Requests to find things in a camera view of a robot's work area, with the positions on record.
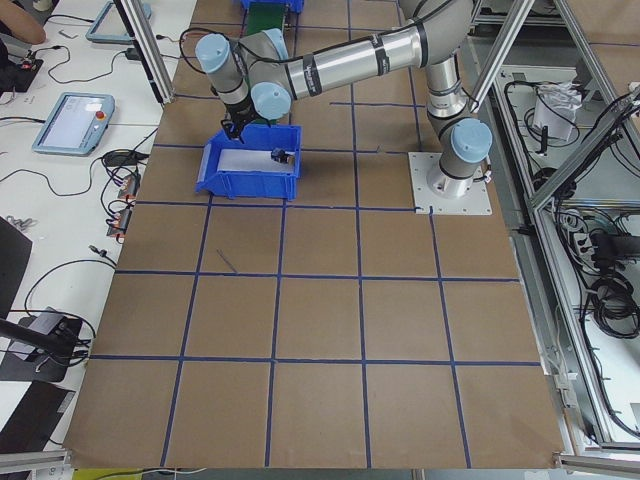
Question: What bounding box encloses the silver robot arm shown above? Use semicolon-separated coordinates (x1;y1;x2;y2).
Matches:
195;0;493;199

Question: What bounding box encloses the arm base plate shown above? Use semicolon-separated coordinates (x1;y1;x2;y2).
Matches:
408;152;492;216

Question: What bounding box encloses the green conveyor belt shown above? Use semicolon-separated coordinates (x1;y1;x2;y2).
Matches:
244;2;290;36

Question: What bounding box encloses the person forearm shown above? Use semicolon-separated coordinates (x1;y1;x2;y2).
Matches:
1;0;47;45

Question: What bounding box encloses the teach pendant near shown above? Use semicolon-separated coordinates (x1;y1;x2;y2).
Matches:
32;92;116;156

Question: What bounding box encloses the teach pendant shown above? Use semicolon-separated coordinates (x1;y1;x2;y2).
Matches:
32;92;116;156
85;1;132;46

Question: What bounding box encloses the blue bin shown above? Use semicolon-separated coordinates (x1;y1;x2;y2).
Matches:
238;0;306;12
193;123;304;202

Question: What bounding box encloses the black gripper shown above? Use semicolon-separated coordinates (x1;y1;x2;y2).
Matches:
220;97;253;144

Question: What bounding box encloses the blue bin right side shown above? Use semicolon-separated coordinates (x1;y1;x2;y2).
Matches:
238;0;306;12

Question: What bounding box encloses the blue bin left side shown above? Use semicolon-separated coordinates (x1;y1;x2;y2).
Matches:
193;123;304;202

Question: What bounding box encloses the teach pendant far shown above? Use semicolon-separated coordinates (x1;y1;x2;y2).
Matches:
85;1;132;46

